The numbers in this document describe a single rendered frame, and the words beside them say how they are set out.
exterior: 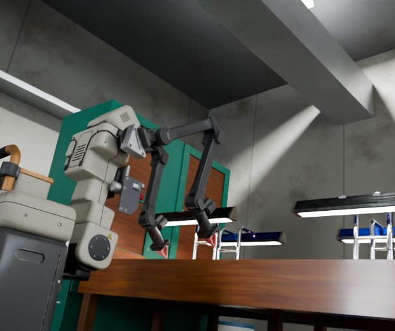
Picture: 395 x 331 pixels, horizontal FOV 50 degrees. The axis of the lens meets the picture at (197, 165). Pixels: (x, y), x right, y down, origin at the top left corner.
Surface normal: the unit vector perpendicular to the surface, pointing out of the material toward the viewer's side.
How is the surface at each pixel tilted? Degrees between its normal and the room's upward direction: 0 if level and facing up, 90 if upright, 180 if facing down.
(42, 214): 90
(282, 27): 180
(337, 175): 90
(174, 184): 90
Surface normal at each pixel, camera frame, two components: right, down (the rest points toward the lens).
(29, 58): 0.73, -0.16
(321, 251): -0.67, -0.34
